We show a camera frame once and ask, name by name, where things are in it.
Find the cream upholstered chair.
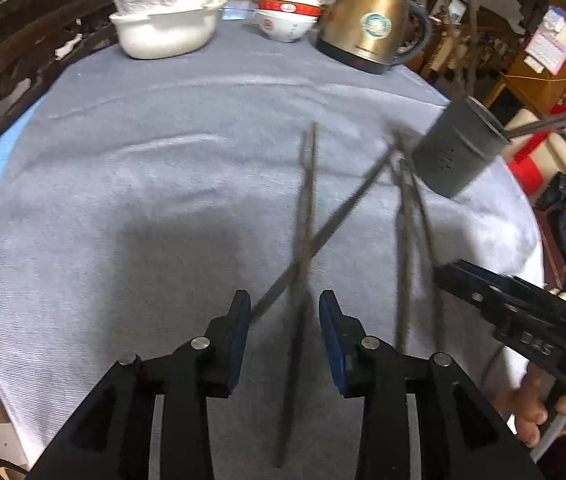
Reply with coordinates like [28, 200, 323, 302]
[504, 109, 566, 162]

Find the blue table cover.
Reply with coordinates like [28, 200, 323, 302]
[0, 104, 46, 243]

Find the orange wooden partition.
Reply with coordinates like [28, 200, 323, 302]
[482, 9, 566, 117]

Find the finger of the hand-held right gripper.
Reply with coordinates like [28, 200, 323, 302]
[436, 259, 530, 327]

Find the person's right hand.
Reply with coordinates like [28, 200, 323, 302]
[510, 364, 566, 449]

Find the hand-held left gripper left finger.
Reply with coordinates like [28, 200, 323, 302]
[28, 289, 252, 480]

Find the bundle of dark chopsticks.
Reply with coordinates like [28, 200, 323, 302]
[250, 0, 566, 356]

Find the dark carved wooden sideboard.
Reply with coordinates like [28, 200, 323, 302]
[0, 0, 124, 398]

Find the pink wall calendar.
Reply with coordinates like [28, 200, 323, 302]
[523, 6, 566, 76]

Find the grey metal chopstick holder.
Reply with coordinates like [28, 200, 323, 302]
[411, 95, 512, 200]

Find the white enamel pot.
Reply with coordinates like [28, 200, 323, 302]
[109, 0, 227, 60]

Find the golden electric kettle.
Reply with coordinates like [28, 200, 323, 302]
[315, 0, 434, 76]

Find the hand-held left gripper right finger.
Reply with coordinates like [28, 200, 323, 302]
[318, 289, 544, 480]

